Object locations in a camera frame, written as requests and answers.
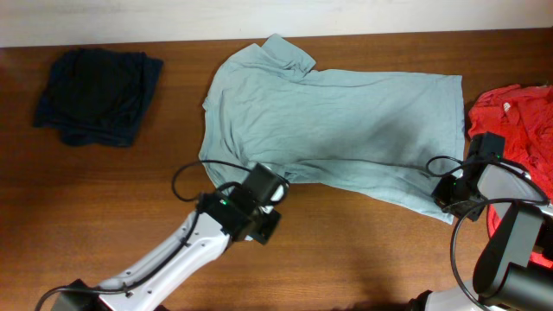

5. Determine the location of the red t-shirt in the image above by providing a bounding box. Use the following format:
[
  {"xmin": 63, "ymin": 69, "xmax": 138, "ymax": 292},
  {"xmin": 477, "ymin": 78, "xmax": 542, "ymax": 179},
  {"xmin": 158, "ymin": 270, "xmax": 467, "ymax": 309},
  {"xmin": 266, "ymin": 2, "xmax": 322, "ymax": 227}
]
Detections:
[{"xmin": 467, "ymin": 84, "xmax": 553, "ymax": 269}]

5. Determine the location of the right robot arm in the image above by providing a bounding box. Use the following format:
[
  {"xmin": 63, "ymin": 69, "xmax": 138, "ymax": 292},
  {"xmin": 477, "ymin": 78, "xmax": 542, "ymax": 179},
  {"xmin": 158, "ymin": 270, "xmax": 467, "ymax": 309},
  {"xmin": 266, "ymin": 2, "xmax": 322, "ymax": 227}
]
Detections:
[{"xmin": 407, "ymin": 132, "xmax": 552, "ymax": 311}]

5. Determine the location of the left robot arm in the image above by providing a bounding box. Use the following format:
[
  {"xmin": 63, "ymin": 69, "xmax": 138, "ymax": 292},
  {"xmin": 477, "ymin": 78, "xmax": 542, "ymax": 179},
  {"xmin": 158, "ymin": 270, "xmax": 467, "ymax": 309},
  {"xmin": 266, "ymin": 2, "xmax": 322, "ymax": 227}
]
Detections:
[{"xmin": 35, "ymin": 164, "xmax": 289, "ymax": 311}]

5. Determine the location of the folded dark navy garment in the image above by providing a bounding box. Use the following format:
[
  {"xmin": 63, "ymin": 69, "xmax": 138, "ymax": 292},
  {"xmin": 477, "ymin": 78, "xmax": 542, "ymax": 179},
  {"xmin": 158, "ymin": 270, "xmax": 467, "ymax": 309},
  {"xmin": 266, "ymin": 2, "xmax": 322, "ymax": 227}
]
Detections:
[{"xmin": 33, "ymin": 48, "xmax": 163, "ymax": 148}]

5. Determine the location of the light blue t-shirt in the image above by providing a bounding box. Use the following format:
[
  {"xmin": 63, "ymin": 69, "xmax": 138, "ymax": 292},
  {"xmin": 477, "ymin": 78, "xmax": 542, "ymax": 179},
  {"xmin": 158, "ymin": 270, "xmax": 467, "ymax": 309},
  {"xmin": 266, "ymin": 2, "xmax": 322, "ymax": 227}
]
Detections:
[{"xmin": 199, "ymin": 35, "xmax": 465, "ymax": 223}]

